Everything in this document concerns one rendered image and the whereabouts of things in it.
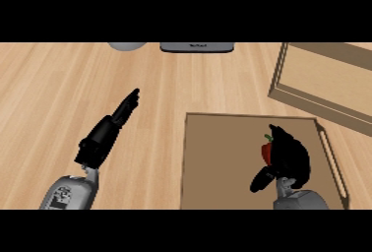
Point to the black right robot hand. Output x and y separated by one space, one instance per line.
291 154

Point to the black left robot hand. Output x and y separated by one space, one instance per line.
102 138

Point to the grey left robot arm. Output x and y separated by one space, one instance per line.
68 193

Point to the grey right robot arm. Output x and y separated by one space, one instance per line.
297 197

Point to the brown wooden tray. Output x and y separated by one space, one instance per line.
228 160

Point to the cardboard box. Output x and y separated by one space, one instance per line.
324 82

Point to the pale grey round object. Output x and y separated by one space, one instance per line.
127 46

